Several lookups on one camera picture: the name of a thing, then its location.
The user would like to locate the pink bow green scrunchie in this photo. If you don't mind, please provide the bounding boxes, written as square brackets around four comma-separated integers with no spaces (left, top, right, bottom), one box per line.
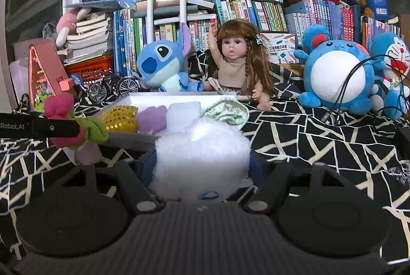
[44,93,108,150]

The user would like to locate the stack of white books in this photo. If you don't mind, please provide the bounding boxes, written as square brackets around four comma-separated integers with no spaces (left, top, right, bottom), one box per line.
[57,10,114,65]

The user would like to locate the purple fluffy heart plush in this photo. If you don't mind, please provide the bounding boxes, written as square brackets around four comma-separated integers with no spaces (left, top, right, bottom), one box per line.
[136,105,168,134]

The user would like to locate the brown haired baby doll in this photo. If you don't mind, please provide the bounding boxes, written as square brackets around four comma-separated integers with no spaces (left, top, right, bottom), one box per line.
[204,19,273,111]

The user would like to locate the pink white plush toy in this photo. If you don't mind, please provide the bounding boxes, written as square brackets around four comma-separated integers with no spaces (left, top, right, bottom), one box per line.
[56,7,92,47]

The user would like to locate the white fluffy cat plush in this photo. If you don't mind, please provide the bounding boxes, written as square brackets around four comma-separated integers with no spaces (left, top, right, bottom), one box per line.
[149,118,250,202]

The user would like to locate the white cardboard box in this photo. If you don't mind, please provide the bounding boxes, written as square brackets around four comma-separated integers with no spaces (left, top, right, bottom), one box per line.
[90,92,238,152]

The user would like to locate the blue Doraemon plush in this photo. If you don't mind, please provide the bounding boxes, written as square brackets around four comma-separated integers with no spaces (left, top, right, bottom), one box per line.
[370,31,409,120]

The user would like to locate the miniature black bicycle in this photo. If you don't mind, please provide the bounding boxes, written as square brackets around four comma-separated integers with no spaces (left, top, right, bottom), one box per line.
[87,70,140,103]

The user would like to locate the blue Stitch plush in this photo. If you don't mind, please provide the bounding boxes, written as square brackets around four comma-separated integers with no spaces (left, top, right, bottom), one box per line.
[137,23,205,92]

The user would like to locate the black white patterned cloth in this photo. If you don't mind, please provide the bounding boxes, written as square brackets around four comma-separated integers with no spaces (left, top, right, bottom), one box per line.
[1,64,409,263]

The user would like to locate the blue round Marill plush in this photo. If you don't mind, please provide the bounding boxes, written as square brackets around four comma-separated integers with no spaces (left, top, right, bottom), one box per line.
[294,25,375,115]

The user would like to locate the green gingham floral cloth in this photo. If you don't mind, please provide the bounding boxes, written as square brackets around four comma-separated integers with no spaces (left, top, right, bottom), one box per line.
[200,99,250,130]

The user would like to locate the black cable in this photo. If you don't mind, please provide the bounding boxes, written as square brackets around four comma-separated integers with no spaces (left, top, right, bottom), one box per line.
[321,54,410,127]

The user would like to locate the pale pink cloth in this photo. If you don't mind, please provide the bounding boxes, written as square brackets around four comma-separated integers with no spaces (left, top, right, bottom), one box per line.
[74,142,102,165]

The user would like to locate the row of upright books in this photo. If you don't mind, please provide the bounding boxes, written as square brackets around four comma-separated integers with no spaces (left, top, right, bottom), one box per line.
[113,0,401,79]

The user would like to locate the pink triangular dollhouse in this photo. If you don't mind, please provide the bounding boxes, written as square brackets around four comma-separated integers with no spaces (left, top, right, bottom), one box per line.
[28,39,76,112]

